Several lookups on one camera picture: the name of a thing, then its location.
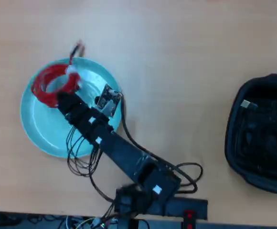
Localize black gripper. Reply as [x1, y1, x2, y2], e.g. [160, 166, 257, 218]
[56, 91, 111, 135]

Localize red braided charging cable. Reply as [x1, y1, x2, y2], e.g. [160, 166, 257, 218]
[30, 39, 87, 108]

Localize black braided charging cable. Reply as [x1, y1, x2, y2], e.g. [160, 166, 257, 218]
[234, 95, 277, 174]

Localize green round bowl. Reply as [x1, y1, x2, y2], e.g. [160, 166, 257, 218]
[20, 57, 125, 158]

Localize red table clamp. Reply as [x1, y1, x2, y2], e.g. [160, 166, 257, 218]
[181, 209, 198, 229]

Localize black storage case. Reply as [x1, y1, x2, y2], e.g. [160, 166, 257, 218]
[224, 73, 277, 196]

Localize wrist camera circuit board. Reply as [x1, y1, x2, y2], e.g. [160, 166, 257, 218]
[95, 83, 123, 118]

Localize thick black camera cable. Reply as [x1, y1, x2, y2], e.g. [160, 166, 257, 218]
[119, 92, 204, 194]

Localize loose cables below table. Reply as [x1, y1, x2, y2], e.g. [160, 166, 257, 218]
[0, 211, 120, 229]

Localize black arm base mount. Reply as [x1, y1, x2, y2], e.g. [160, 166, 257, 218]
[116, 187, 209, 229]

